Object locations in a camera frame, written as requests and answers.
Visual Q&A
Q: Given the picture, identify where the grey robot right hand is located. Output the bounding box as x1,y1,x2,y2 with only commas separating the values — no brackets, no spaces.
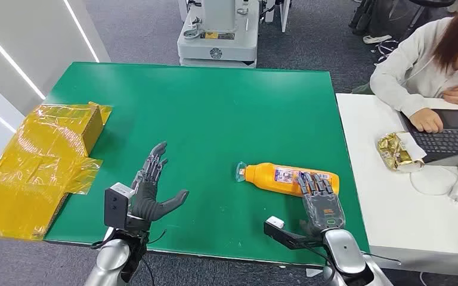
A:
295,172,346,238

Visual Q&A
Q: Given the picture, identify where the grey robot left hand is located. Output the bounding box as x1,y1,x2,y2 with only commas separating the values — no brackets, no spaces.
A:
128,141,190,232

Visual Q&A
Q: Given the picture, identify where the person's right hand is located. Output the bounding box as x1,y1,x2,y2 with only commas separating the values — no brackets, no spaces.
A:
408,107,445,134

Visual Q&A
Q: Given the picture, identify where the orange plastic bottle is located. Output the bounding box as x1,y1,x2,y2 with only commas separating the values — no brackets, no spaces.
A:
234,161,341,198

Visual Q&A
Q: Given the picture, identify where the dark laptop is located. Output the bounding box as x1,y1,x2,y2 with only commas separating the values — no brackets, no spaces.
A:
397,108,458,169

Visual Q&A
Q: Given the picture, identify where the gold foil snack wrapper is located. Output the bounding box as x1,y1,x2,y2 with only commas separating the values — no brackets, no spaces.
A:
377,130,428,173

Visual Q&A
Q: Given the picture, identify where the person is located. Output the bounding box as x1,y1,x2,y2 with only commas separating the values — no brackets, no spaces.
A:
369,0,458,135

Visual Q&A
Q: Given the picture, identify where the white shoe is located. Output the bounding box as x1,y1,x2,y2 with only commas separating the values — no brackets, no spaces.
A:
362,34,393,45

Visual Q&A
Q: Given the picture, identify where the black office chair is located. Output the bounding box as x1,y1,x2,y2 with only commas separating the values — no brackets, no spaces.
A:
349,0,457,42

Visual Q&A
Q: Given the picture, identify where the yellow taped cardboard box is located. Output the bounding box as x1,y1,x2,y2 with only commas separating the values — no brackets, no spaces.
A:
0,101,114,242

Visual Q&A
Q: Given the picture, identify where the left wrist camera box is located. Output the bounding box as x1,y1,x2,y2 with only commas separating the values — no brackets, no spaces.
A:
103,182,136,231

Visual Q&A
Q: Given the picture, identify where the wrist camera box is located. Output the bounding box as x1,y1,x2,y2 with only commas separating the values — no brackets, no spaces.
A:
103,182,136,231
263,215,326,251

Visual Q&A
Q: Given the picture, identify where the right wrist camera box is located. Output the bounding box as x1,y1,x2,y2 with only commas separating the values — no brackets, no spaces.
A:
263,215,326,251

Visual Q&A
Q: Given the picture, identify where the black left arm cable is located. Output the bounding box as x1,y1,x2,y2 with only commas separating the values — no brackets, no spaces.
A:
91,229,168,286

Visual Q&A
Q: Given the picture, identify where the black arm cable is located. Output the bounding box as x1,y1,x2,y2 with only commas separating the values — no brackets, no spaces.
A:
91,229,168,286
303,243,403,286

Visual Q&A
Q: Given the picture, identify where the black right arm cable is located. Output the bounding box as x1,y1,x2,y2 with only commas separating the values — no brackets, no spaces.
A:
303,243,403,286

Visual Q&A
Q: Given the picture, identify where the white charger cable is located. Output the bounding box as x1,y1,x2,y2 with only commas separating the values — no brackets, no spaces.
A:
409,166,458,206

